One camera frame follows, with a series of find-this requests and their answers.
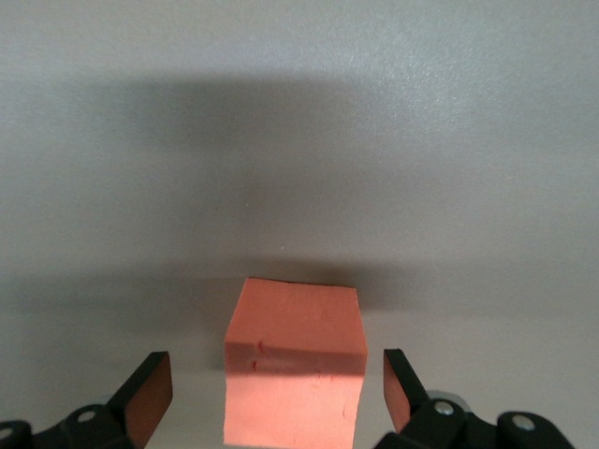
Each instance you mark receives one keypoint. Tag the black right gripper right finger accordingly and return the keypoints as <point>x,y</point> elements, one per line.
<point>412,411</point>

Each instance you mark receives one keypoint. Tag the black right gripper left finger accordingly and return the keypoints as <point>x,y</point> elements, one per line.
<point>140,402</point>

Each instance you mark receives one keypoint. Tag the orange foam block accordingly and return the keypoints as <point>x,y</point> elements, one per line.
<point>295,327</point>

